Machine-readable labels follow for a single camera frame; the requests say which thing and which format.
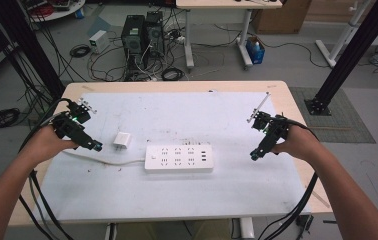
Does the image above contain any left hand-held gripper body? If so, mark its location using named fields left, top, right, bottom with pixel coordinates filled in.
left=50, top=97, right=98, bottom=151

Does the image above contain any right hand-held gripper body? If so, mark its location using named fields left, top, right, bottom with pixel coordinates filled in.
left=246, top=92, right=291, bottom=155

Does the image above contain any white charger plug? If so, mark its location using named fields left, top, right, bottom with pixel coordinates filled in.
left=112, top=131, right=133, bottom=151

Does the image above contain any white power strip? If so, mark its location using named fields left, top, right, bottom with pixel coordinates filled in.
left=144, top=143, right=215, bottom=174

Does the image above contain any person's left hand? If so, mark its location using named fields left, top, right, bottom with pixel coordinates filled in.
left=26, top=124, right=80, bottom=165

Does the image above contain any person's right hand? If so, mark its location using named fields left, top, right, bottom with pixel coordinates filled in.
left=271, top=124, right=325, bottom=163

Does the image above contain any grey floor mat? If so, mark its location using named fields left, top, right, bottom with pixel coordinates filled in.
left=288, top=86, right=377, bottom=145

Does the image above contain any white table leg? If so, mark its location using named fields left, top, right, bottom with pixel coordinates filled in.
left=104, top=222, right=118, bottom=240
left=238, top=217, right=256, bottom=240

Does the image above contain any blue box with bottles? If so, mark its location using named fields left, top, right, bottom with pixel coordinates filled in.
left=245, top=35, right=266, bottom=66

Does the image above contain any white table mat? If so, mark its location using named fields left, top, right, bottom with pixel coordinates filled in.
left=31, top=91, right=312, bottom=223

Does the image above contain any small white box device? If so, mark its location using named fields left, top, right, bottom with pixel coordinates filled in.
left=88, top=29, right=111, bottom=55

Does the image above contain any black computer tower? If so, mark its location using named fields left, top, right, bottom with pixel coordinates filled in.
left=120, top=14, right=146, bottom=73
left=144, top=11, right=166, bottom=68

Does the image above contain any brown cardboard box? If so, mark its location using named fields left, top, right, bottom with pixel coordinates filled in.
left=251, top=0, right=313, bottom=35

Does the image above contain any white metal stand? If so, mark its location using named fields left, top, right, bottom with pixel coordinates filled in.
left=314, top=0, right=369, bottom=69

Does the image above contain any round white table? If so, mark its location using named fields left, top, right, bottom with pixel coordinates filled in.
left=19, top=0, right=87, bottom=24

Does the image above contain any white desk with legs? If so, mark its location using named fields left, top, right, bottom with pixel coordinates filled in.
left=175, top=0, right=283, bottom=71

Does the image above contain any white power strip cable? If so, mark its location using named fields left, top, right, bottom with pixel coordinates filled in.
left=61, top=149, right=147, bottom=167

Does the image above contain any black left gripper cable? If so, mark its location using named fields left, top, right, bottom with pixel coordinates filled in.
left=17, top=97, right=75, bottom=240

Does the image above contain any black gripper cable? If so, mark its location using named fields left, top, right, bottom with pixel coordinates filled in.
left=256, top=118, right=321, bottom=240
left=17, top=97, right=75, bottom=240

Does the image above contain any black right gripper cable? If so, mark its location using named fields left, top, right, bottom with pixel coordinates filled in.
left=256, top=118, right=321, bottom=240

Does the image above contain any coiled black cable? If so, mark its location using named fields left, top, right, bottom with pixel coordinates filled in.
left=0, top=107, right=22, bottom=131
left=160, top=66, right=186, bottom=82
left=68, top=43, right=92, bottom=59

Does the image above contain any black metal frame post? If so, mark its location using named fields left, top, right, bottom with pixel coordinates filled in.
left=0, top=0, right=67, bottom=101
left=304, top=0, right=378, bottom=117

